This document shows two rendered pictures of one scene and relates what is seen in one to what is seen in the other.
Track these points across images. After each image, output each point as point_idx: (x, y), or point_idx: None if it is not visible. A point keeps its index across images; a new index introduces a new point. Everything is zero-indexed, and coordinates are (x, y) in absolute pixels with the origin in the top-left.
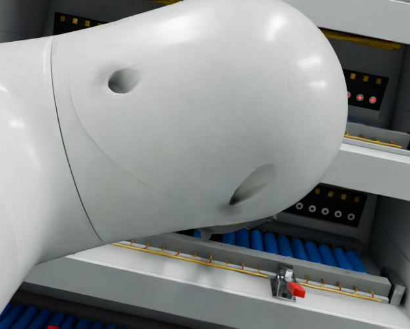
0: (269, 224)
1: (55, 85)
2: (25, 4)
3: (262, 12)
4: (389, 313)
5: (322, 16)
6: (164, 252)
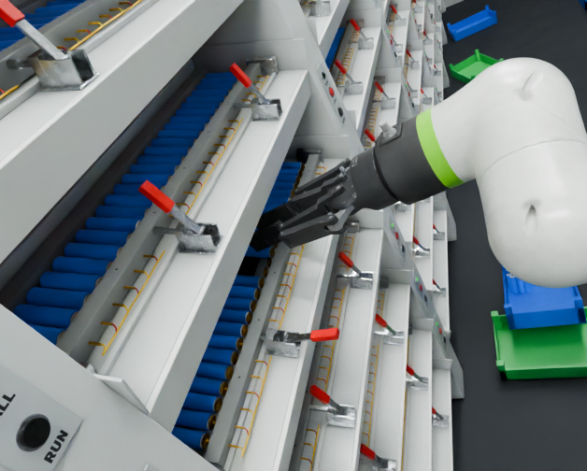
0: None
1: None
2: None
3: (558, 69)
4: (333, 166)
5: (216, 17)
6: (288, 276)
